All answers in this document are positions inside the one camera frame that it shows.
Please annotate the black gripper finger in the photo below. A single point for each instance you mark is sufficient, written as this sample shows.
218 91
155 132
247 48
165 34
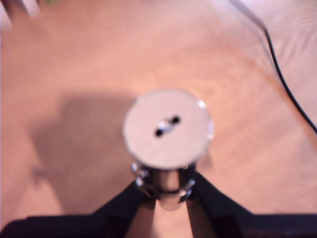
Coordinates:
218 210
119 215

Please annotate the metallic laser pointer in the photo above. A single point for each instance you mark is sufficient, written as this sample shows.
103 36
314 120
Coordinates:
167 131

